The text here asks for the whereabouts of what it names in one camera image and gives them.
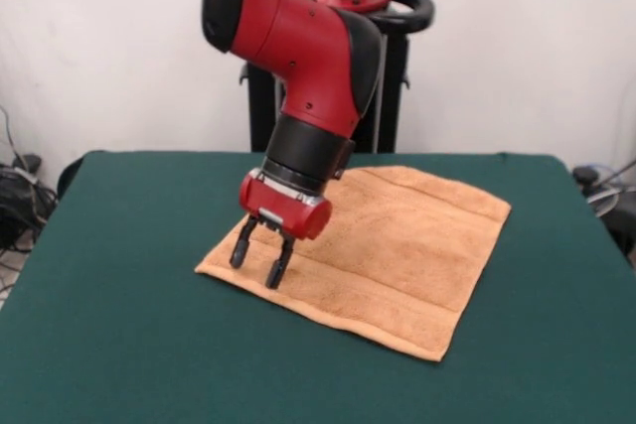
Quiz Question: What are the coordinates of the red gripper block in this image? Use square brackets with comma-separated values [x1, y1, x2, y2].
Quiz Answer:
[228, 168, 333, 291]

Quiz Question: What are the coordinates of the orange terry towel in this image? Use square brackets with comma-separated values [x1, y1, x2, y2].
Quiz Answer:
[193, 165, 513, 363]

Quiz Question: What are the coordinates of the dark green table cloth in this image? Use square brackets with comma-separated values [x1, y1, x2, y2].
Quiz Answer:
[0, 149, 636, 424]

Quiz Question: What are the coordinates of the small black adapter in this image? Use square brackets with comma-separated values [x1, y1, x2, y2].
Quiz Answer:
[571, 167, 601, 186]

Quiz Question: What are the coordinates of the grey chair base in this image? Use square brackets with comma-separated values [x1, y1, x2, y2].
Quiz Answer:
[585, 184, 621, 218]

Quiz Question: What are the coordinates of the black bulky object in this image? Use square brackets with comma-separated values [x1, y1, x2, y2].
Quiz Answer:
[606, 208, 636, 254]

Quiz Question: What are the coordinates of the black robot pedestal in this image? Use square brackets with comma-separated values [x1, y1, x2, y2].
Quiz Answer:
[237, 0, 437, 153]

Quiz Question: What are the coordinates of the black cable tangle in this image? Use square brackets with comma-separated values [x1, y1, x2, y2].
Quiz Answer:
[0, 104, 61, 254]

